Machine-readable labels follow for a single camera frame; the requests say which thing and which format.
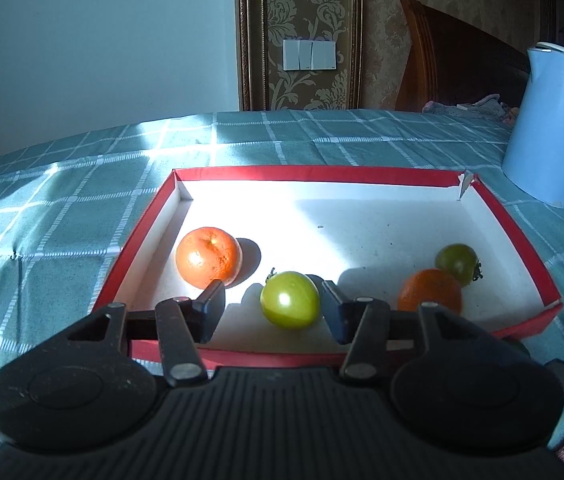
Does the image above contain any light green tomato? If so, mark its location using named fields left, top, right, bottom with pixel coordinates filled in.
left=260, top=269, right=321, bottom=330

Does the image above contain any white wall switch panel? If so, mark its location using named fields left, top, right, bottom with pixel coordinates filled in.
left=282, top=39, right=337, bottom=72

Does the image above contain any orange tangerine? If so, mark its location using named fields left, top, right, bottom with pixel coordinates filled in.
left=397, top=269, right=463, bottom=314
left=175, top=226, right=243, bottom=289

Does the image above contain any red shallow cardboard tray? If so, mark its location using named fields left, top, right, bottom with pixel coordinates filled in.
left=96, top=166, right=562, bottom=367

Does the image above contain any teal plaid tablecloth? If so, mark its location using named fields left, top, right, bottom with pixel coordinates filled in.
left=0, top=110, right=564, bottom=366

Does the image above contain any ornate wallpaper panel frame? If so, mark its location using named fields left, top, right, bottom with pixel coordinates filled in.
left=236, top=0, right=363, bottom=110

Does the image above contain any dark green tomato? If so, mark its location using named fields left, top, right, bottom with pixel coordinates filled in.
left=434, top=244, right=483, bottom=287

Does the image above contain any light blue electric kettle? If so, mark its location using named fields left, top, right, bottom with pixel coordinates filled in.
left=502, top=42, right=564, bottom=209

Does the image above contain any colourful bedding pile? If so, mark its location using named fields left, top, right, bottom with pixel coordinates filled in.
left=422, top=93, right=519, bottom=125

